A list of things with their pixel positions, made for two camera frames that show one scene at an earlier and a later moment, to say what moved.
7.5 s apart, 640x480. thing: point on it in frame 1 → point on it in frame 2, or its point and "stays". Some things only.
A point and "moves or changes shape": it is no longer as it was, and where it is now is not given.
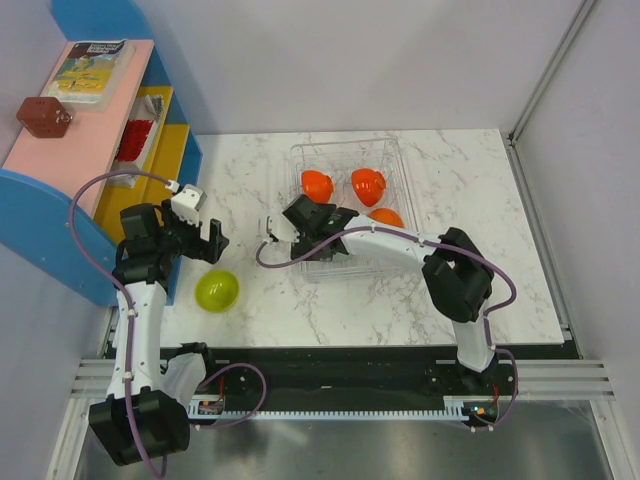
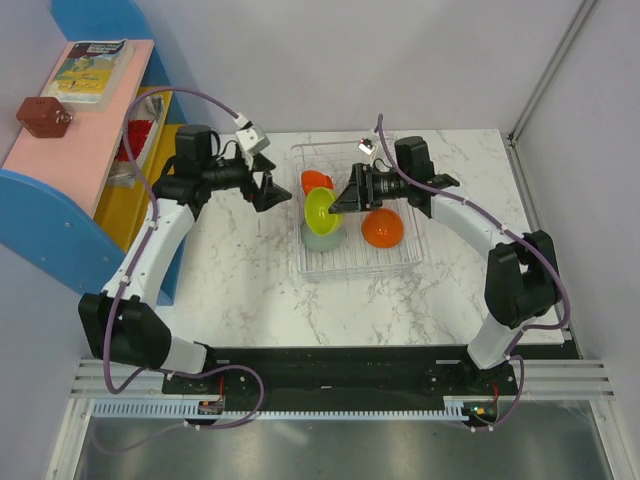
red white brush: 136,137 stays
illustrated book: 90,73 stays
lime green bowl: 217,291 moves or changes shape
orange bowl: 318,187 stays
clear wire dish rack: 359,175 stays
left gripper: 201,249 → 270,193
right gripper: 300,249 → 358,195
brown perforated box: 43,117 stays
